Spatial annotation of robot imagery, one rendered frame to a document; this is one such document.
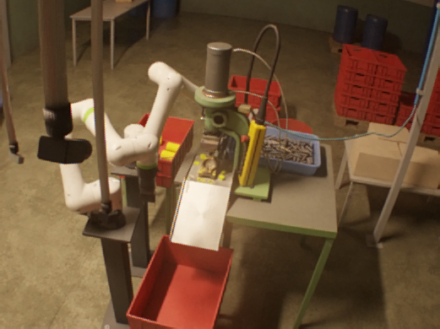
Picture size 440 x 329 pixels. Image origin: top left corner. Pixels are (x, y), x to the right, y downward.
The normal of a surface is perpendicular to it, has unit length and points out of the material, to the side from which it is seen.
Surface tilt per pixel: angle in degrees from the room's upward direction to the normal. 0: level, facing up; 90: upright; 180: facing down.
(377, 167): 90
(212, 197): 30
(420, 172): 90
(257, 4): 90
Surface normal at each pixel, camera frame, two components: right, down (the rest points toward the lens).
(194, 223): -0.03, -0.47
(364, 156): -0.18, 0.52
